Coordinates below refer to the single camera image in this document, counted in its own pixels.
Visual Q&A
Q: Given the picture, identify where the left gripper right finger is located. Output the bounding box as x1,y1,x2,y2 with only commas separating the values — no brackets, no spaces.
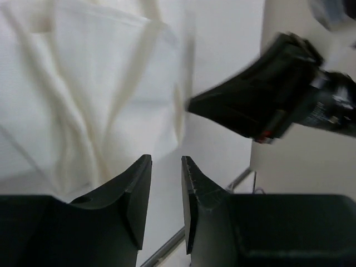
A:
181,156,355,266

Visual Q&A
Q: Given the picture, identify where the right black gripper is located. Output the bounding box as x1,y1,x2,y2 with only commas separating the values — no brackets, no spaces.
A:
186,33,355,144

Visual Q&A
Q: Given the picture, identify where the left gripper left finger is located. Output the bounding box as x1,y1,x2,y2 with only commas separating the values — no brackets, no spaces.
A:
1,155,152,266

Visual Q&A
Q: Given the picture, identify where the white pleated skirt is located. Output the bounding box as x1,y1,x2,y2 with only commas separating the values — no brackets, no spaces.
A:
1,1,194,202

